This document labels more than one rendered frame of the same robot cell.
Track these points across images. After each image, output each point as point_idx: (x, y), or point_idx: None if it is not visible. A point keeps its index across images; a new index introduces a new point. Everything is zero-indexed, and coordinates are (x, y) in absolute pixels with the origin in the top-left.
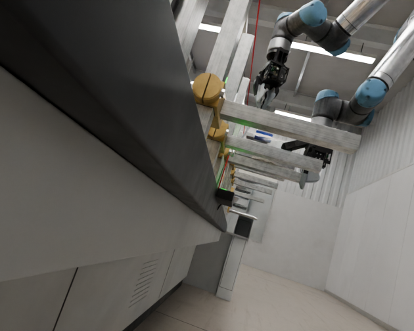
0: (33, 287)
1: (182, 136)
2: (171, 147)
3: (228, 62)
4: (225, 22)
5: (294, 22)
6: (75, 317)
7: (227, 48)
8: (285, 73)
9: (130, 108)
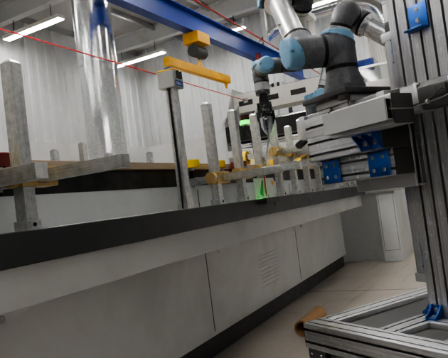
0: (191, 278)
1: (198, 218)
2: (196, 224)
3: (215, 161)
4: (206, 143)
5: (258, 73)
6: (220, 292)
7: (212, 155)
8: (270, 104)
9: (181, 229)
